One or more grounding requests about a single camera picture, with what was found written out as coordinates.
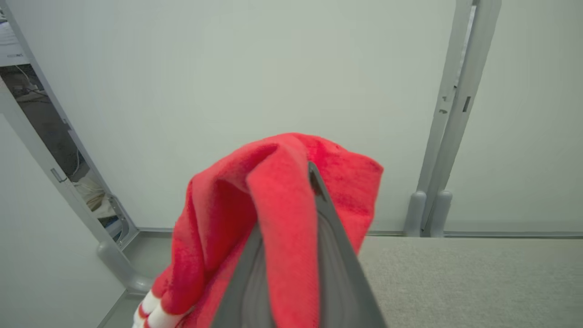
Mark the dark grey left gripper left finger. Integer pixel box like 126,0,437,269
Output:
211,222,277,328

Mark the white cloth bundle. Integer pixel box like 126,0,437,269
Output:
74,175,117,220

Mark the red shirt with white sleeves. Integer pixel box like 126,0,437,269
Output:
132,132,384,328

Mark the white desk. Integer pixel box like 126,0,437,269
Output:
0,18,31,67

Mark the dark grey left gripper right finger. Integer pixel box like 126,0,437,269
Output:
308,161,389,328

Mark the grey partition post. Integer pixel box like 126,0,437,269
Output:
0,77,155,294
424,0,502,238
0,0,139,249
404,0,476,237

